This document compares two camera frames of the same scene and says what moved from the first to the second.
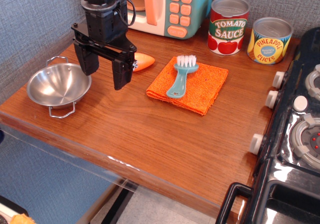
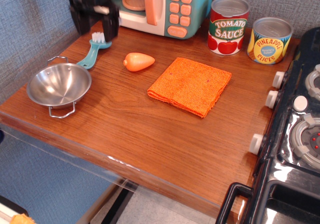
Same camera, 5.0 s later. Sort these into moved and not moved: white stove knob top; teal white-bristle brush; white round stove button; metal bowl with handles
Moved: teal white-bristle brush
Not moved: white stove knob top; white round stove button; metal bowl with handles
